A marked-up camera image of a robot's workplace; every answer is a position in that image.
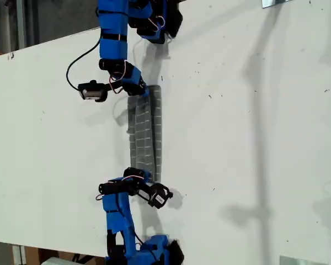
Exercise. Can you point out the white table leg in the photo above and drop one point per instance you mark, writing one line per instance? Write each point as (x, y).
(18, 255)

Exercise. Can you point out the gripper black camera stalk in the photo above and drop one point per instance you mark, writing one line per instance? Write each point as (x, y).
(114, 87)
(143, 193)

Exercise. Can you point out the white plastic container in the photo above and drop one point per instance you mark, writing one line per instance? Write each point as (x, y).
(60, 261)

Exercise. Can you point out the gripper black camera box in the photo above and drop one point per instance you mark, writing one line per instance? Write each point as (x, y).
(92, 91)
(158, 196)

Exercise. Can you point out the black table clamp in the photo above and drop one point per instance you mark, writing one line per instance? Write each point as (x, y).
(175, 19)
(176, 252)

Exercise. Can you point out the grey striped square towel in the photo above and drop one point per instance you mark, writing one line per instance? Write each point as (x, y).
(143, 132)

